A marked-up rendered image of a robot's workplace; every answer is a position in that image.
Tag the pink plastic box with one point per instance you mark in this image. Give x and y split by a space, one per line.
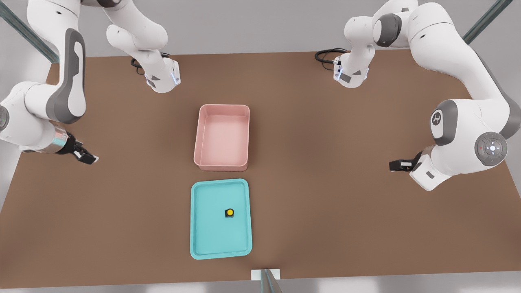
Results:
222 137

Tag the pale blue-green tray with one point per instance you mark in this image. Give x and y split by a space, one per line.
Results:
220 236

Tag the yellow button on black base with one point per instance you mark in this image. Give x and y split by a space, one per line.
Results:
230 212

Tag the silver frame post with foot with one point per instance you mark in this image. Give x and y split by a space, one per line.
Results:
266 278

